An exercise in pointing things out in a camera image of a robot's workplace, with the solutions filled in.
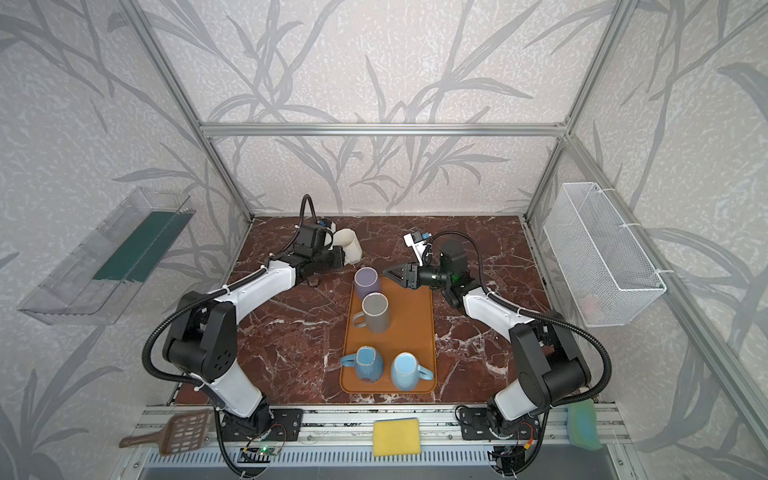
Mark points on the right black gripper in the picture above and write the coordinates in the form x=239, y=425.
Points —
x=411, y=276

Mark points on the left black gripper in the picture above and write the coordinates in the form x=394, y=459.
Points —
x=335, y=256

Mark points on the white ceramic mug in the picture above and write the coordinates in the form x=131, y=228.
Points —
x=349, y=242

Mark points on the grey mug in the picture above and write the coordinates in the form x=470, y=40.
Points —
x=375, y=315

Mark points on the light blue mug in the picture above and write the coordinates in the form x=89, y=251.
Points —
x=407, y=372

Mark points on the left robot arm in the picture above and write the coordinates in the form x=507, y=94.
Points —
x=198, y=343

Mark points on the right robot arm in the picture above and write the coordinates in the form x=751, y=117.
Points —
x=557, y=362

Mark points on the lavender mug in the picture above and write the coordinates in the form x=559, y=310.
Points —
x=366, y=281

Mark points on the blue speckled mug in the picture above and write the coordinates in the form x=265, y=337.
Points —
x=367, y=363

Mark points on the orange rubber tray mat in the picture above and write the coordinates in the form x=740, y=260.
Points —
x=411, y=331

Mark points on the yellow sponge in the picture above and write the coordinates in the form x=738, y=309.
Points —
x=396, y=437

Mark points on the green mat in shelf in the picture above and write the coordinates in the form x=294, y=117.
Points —
x=142, y=251

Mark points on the small green circuit board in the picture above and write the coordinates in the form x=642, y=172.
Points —
x=257, y=455

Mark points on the brown slotted spatula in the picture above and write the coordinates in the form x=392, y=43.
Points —
x=183, y=432

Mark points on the green sponge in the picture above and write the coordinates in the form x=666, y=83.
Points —
x=581, y=425

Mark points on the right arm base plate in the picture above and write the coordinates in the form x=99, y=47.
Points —
x=475, y=425

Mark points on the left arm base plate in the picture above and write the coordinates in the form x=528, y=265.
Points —
x=279, y=425

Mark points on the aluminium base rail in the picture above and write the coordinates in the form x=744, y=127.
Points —
x=334, y=436

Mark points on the white wire basket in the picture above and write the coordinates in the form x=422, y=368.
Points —
x=610, y=277

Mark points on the clear acrylic wall shelf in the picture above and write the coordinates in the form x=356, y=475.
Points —
x=69, y=295

